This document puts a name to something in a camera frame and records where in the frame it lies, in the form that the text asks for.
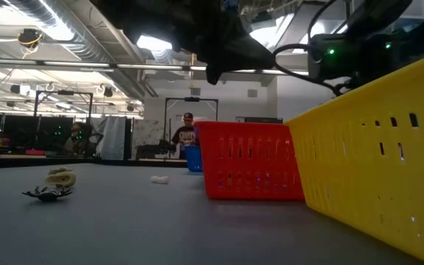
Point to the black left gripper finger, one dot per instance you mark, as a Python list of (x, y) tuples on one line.
[(252, 51), (213, 71)]

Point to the small white plastic bone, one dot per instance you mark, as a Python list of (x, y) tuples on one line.
[(159, 179)]

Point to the small cream plastic skull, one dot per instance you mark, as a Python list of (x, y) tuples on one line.
[(61, 179), (59, 170)]

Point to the small black plastic spider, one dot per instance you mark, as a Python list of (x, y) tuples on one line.
[(48, 196)]

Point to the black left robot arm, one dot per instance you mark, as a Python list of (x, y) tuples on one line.
[(134, 14)]

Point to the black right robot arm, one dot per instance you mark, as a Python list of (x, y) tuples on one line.
[(381, 55)]

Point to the red plastic basket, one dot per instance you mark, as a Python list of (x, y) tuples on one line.
[(249, 130)]

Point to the person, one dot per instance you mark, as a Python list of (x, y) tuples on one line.
[(186, 136), (79, 141)]

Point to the blue plastic basket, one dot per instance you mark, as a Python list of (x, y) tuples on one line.
[(193, 160)]

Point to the distant black equipment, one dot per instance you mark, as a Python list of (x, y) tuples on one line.
[(153, 151)]

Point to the yellow plastic basket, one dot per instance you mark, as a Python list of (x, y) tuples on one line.
[(363, 165)]

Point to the grey cloth cover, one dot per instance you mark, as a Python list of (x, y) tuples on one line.
[(110, 136)]

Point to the long ceiling light bar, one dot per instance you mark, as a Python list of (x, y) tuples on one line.
[(76, 64)]

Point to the black partition screen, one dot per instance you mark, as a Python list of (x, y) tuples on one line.
[(20, 129)]

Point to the grey wall box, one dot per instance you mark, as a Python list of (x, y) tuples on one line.
[(252, 93), (195, 91)]

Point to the black frame stand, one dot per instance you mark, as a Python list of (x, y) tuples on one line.
[(191, 99), (63, 92)]

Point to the silver ceiling duct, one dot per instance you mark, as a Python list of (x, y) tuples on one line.
[(68, 29)]

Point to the black metal table frame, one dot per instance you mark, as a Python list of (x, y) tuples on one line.
[(50, 162)]

